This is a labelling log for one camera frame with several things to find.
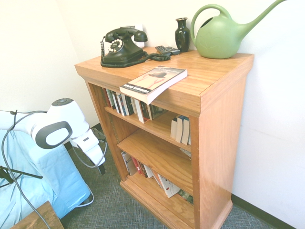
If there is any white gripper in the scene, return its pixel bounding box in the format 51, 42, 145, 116
72, 130, 106, 176

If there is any thick paperback book dark cover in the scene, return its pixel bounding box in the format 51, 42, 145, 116
119, 66, 188, 105

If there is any white and black cover book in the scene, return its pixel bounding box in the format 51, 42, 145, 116
121, 151, 138, 177

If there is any white cover paperback book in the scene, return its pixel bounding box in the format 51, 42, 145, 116
142, 164, 153, 179

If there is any orange cover paperback book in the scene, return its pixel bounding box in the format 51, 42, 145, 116
152, 169, 164, 189

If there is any white book with red marks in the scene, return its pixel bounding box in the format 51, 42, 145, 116
157, 173, 181, 198

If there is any worn tan paperback book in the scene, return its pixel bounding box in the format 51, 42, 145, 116
130, 96, 138, 115

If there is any red spine paperback book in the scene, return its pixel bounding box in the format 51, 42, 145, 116
102, 87, 112, 108

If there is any dark wooden table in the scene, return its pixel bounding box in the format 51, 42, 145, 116
10, 200, 65, 229

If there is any dark picture cover paperback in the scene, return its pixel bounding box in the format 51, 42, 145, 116
149, 104, 168, 121

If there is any blue cover paperback book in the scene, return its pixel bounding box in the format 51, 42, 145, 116
175, 115, 184, 144
170, 116, 179, 140

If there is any dark green cover book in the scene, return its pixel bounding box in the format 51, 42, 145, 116
177, 189, 194, 206

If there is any white books middle right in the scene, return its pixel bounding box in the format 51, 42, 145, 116
182, 116, 191, 146

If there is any black rotary telephone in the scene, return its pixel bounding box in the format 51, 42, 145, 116
100, 27, 172, 69

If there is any wooden bookshelf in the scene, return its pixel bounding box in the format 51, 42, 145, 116
74, 46, 255, 229

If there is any black glossy vase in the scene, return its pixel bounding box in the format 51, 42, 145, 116
175, 17, 191, 53

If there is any green plastic watering can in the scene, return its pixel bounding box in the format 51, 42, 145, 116
190, 0, 289, 60

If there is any white floor cable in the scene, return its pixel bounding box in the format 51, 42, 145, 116
76, 188, 95, 208

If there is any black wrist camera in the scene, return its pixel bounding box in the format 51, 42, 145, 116
91, 127, 107, 144

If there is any black camera tripod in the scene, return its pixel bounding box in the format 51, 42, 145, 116
0, 166, 43, 189

